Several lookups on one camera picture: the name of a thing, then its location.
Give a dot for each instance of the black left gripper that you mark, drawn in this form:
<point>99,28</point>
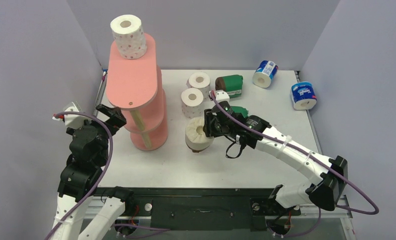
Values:
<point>117,119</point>

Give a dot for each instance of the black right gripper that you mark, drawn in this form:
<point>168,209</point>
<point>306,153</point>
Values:
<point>209,122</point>

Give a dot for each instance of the cream brown paper roll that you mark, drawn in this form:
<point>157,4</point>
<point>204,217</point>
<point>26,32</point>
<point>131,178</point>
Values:
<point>195,137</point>

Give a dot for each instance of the white dotted toilet roll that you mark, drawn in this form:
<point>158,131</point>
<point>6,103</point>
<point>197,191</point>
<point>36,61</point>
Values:
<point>192,103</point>
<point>129,36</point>
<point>201,81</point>

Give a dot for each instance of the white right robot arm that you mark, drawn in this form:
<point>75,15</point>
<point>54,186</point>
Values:
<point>325,175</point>

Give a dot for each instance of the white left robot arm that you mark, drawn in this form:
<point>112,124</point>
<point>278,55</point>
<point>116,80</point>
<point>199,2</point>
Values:
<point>77,187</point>

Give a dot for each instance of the pink three-tier wooden shelf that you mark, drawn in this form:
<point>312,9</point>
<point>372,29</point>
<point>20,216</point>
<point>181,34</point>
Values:
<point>135,86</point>

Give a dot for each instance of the green brown wrapped roll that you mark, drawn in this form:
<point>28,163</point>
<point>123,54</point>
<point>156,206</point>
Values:
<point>231,84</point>
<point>240,110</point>

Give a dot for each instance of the blue white packaged roll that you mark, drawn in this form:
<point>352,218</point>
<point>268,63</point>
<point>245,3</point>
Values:
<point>264,74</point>

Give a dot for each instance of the blue Tempo packaged roll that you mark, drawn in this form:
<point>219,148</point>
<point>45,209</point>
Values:
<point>303,96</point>

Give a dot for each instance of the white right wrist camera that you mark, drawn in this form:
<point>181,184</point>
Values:
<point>219,96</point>

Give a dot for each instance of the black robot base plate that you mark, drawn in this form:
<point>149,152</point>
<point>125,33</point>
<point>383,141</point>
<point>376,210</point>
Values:
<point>202,209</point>

